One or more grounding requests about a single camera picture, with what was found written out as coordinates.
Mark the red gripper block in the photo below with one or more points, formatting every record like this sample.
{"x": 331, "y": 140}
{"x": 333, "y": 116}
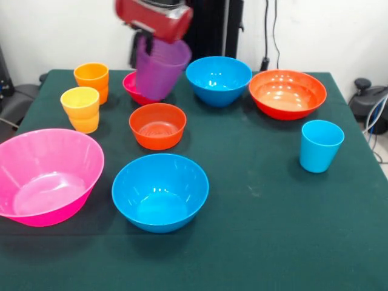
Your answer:
{"x": 151, "y": 18}

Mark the purple plastic cup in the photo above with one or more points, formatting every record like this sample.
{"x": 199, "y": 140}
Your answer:
{"x": 160, "y": 75}

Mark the small magenta plastic bowl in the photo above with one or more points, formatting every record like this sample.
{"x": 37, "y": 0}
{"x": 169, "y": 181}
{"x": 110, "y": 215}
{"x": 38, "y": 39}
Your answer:
{"x": 129, "y": 88}

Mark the orange plastic cup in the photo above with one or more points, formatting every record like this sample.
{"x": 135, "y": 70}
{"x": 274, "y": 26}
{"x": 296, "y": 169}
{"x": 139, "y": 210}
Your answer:
{"x": 91, "y": 75}
{"x": 86, "y": 124}
{"x": 103, "y": 95}

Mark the black column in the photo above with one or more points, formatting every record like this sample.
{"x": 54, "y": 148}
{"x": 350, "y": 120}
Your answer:
{"x": 212, "y": 36}

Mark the yellow plastic cup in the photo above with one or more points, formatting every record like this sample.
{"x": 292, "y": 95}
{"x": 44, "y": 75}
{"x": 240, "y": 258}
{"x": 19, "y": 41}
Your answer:
{"x": 80, "y": 103}

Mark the blue plastic bowl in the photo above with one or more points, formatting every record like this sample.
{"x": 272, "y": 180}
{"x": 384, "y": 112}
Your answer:
{"x": 160, "y": 194}
{"x": 218, "y": 82}

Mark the small orange-red plastic bowl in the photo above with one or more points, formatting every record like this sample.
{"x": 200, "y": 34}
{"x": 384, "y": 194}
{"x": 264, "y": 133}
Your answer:
{"x": 157, "y": 130}

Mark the black equipment rack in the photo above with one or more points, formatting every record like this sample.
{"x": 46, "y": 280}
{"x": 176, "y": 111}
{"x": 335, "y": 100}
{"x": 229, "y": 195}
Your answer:
{"x": 4, "y": 82}

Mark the large orange-red plastic bowl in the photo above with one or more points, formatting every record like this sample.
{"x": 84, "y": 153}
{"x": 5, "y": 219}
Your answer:
{"x": 288, "y": 94}

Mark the large pink plastic bowl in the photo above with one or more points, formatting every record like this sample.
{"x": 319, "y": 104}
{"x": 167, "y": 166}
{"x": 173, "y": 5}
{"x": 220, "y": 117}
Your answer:
{"x": 45, "y": 169}

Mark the dark green tablecloth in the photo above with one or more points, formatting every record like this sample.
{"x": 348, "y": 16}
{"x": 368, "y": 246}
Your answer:
{"x": 257, "y": 212}

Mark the blue plastic cup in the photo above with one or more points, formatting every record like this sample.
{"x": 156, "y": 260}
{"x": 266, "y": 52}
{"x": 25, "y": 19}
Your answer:
{"x": 319, "y": 148}

